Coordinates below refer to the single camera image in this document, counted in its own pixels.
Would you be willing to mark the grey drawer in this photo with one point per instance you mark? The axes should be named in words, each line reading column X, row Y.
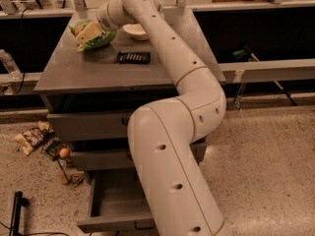
column 117, row 203
column 101, row 154
column 71, row 127

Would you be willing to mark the black stand on floor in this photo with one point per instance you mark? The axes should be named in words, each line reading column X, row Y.
column 19, row 202

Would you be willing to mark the grey middle drawer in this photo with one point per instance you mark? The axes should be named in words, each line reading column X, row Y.
column 101, row 154

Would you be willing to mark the black snack bar packet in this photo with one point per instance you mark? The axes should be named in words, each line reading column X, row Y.
column 134, row 57

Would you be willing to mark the grey metal rail frame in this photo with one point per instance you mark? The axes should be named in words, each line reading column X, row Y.
column 269, row 69

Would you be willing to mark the plastic bottle on floor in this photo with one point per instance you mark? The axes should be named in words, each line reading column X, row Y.
column 59, row 170

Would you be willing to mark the clear bottle at left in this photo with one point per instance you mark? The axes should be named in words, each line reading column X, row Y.
column 10, row 65

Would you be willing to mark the green rice chip bag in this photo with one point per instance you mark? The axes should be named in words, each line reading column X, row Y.
column 104, row 39

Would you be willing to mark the grey bottom drawer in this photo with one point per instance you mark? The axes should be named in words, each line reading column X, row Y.
column 117, row 203

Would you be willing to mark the orange ball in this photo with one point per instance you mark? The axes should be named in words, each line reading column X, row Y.
column 64, row 152

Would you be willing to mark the green black tool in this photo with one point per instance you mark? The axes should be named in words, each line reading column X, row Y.
column 243, row 53

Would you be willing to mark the white paper bowl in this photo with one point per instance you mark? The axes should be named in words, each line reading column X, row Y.
column 136, row 31

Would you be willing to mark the dark green snack bag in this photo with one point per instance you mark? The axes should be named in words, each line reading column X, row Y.
column 52, row 146

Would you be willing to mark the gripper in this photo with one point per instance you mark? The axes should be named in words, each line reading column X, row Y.
column 104, row 18

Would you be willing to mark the brown snack bag on floor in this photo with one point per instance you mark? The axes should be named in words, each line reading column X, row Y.
column 33, row 138

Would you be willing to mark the grey drawer cabinet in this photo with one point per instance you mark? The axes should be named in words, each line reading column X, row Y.
column 90, row 96

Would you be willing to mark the grey top drawer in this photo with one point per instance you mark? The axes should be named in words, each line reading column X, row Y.
column 71, row 127

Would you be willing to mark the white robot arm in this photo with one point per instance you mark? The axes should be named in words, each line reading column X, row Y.
column 160, row 133

